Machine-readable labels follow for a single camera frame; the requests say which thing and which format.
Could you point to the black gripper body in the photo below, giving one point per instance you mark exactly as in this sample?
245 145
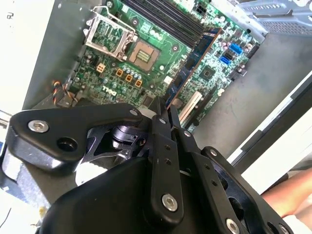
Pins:
109 207

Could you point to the blue RAM stick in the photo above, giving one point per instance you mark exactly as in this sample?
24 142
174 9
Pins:
192 61

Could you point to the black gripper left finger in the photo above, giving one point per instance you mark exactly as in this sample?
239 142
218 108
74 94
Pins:
61 136

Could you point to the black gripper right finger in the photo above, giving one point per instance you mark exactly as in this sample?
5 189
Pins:
219 185

